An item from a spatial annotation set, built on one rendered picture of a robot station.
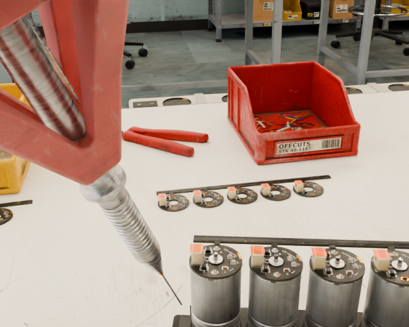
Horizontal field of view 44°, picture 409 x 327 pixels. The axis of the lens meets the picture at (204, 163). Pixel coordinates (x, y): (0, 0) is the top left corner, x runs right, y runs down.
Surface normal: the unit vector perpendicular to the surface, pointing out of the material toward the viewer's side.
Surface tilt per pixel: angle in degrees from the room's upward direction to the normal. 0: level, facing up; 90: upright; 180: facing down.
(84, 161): 106
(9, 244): 0
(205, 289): 90
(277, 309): 90
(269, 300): 90
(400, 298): 90
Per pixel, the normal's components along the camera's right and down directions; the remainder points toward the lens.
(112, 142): 0.63, 0.56
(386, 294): -0.60, 0.36
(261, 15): 0.16, 0.43
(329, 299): -0.37, 0.42
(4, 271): -0.01, -0.90
